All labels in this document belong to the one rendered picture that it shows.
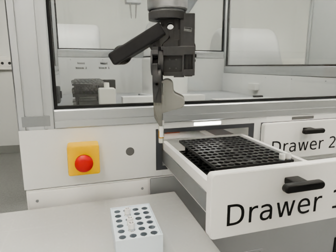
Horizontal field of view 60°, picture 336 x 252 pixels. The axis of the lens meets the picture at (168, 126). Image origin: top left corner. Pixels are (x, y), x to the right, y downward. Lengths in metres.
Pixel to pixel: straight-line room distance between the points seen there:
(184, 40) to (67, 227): 0.45
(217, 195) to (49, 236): 0.35
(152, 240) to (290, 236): 0.64
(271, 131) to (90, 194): 0.53
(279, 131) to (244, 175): 0.45
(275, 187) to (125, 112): 0.40
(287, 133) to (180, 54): 0.49
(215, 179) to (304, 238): 0.73
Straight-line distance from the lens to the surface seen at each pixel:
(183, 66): 0.54
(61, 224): 0.69
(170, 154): 0.71
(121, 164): 0.76
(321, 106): 1.02
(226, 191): 0.47
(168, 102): 0.55
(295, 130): 0.94
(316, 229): 1.17
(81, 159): 0.68
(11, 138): 4.21
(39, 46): 0.73
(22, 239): 0.67
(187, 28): 0.56
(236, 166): 0.59
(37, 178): 0.77
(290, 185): 0.49
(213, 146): 0.72
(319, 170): 0.57
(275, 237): 1.07
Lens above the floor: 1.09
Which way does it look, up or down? 12 degrees down
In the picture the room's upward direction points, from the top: straight up
